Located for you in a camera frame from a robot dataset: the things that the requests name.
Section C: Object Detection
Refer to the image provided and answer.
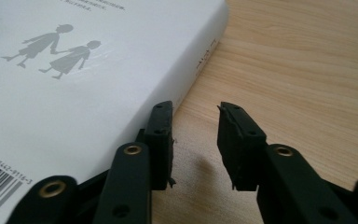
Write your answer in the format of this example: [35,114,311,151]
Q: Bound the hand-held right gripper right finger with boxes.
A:
[216,101,352,224]

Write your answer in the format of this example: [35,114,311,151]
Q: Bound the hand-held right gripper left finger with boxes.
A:
[92,100,177,224]

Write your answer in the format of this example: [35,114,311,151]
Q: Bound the thick white book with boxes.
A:
[0,0,230,224]

